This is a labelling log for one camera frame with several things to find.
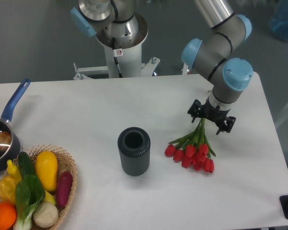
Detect yellow squash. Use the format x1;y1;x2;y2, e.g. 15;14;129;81
35;151;58;193

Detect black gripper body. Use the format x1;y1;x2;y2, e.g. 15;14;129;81
203;100;230;123

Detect brown bun in pan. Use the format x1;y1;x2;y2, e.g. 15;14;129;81
0;131;12;152

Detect small yellow gourd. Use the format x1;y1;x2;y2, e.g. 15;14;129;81
7;160;22;183

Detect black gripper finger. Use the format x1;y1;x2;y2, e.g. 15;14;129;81
215;116;236;135
187;99;205;123

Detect dark grey ribbed vase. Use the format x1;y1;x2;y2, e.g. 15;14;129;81
118;127;151;176

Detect red tulip bouquet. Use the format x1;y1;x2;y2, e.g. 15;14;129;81
164;118;216;173

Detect orange fruit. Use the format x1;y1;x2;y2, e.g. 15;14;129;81
0;202;17;230

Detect blue translucent container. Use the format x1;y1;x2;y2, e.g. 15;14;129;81
269;0;288;41

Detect blue handled saucepan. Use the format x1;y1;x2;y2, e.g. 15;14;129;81
0;79;31;171

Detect yellow bell pepper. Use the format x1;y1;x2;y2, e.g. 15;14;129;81
0;176;17;205

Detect black cable on pedestal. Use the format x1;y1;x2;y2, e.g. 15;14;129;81
111;37;123;79

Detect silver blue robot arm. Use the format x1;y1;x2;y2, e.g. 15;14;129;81
71;0;253;132

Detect green cucumber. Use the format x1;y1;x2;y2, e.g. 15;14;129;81
18;151;36;177

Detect green bok choy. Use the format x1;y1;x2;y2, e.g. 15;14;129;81
13;174;45;230

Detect yellow banana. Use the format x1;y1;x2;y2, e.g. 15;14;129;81
43;191;56;205

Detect purple eggplant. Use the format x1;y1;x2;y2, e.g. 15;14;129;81
56;171;73;208

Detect beige steamed bun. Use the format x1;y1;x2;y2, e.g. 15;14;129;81
33;202;59;228

